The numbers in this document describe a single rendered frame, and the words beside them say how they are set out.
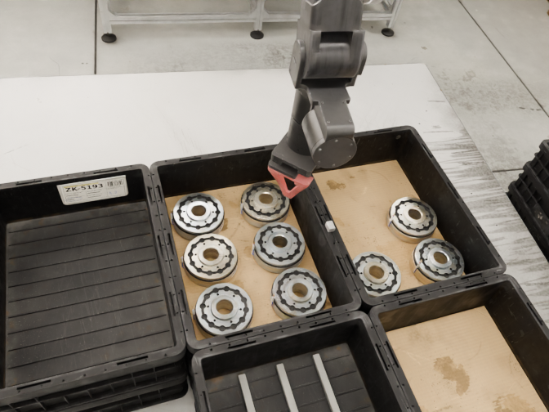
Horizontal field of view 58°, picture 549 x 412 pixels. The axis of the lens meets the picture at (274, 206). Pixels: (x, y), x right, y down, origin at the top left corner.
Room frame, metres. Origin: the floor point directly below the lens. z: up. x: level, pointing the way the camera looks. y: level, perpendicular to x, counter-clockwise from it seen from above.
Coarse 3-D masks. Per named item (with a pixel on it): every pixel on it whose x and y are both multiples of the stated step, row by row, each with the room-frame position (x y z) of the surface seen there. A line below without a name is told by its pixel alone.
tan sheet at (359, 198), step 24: (360, 168) 0.82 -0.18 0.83; (384, 168) 0.83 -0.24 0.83; (336, 192) 0.73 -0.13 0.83; (360, 192) 0.75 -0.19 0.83; (384, 192) 0.76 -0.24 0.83; (408, 192) 0.77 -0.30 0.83; (336, 216) 0.67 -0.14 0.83; (360, 216) 0.68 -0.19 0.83; (384, 216) 0.69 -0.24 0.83; (360, 240) 0.61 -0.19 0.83; (384, 240) 0.62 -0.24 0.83; (408, 264) 0.58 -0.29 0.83; (408, 288) 0.52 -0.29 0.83
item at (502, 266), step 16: (384, 128) 0.86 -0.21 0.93; (400, 128) 0.87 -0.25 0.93; (432, 160) 0.79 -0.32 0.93; (320, 192) 0.64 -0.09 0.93; (320, 208) 0.60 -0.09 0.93; (464, 208) 0.67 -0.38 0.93; (336, 240) 0.53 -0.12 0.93; (496, 256) 0.56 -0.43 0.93; (352, 272) 0.47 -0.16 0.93; (480, 272) 0.52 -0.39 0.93; (496, 272) 0.53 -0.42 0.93; (416, 288) 0.46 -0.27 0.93; (432, 288) 0.47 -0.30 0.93; (368, 304) 0.41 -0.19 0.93
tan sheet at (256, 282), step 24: (216, 192) 0.67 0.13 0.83; (240, 192) 0.68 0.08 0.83; (168, 216) 0.58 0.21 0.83; (240, 216) 0.62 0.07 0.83; (288, 216) 0.64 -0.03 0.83; (240, 240) 0.56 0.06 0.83; (240, 264) 0.50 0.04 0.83; (312, 264) 0.53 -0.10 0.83; (192, 288) 0.43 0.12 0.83; (264, 288) 0.46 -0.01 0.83; (264, 312) 0.41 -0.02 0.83
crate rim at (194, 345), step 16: (160, 160) 0.64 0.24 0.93; (176, 160) 0.65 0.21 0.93; (192, 160) 0.66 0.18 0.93; (208, 160) 0.67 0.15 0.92; (160, 192) 0.58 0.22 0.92; (160, 208) 0.53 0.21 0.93; (320, 224) 0.56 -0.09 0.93; (176, 256) 0.44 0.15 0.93; (336, 256) 0.50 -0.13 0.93; (176, 272) 0.40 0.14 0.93; (176, 288) 0.38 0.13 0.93; (352, 288) 0.44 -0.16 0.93; (352, 304) 0.41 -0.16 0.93; (288, 320) 0.36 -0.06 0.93; (304, 320) 0.36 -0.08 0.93; (192, 336) 0.30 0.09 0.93; (224, 336) 0.31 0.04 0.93; (240, 336) 0.31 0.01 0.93; (192, 352) 0.28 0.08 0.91
